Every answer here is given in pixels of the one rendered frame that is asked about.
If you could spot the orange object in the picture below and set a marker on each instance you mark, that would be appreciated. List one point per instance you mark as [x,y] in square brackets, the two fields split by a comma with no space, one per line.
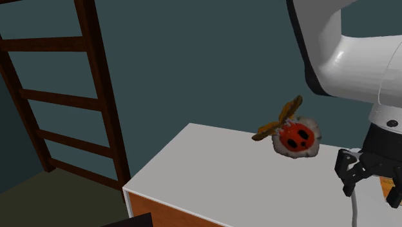
[385,185]

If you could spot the white cabinet with orange front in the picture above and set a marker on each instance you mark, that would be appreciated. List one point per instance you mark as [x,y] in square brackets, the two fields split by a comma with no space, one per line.
[220,176]

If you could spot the red-faced plush toy, orange wings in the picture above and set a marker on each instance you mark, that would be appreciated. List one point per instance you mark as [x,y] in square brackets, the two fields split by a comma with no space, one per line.
[296,138]

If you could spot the dark brown wooden ladder shelf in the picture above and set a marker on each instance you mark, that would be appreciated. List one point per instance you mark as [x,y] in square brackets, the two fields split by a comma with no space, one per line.
[94,63]

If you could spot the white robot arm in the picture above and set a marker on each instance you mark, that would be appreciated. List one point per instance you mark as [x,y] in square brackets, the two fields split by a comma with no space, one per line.
[351,66]

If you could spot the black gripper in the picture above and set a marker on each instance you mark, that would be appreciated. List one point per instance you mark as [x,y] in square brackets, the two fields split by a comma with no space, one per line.
[381,144]

